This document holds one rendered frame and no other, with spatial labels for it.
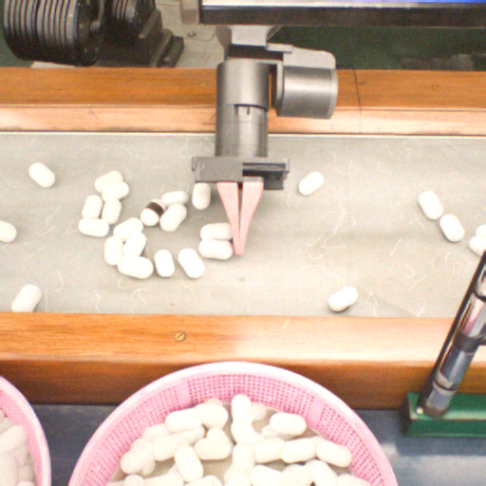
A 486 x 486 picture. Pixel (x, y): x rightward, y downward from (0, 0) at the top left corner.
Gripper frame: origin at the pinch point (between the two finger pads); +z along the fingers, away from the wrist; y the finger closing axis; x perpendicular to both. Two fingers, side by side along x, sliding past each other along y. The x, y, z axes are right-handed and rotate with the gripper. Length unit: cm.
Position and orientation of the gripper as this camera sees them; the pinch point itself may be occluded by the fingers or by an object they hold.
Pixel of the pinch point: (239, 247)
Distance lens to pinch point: 69.5
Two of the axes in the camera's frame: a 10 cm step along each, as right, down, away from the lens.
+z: -0.2, 10.0, -0.4
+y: 10.0, 0.2, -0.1
